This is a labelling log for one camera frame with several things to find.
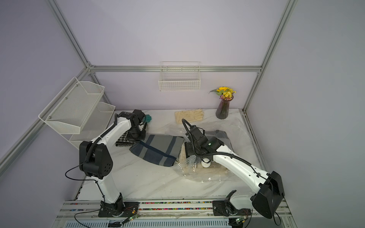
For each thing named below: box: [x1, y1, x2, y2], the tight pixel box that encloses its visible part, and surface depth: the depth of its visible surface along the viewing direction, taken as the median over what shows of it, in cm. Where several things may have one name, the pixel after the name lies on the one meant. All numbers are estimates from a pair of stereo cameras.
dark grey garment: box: [129, 134, 185, 167], surface depth 92 cm
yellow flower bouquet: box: [208, 86, 237, 101], surface depth 101 cm
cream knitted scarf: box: [178, 142, 229, 176], surface depth 84 cm
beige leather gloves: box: [174, 108, 204, 124], surface depth 120 cm
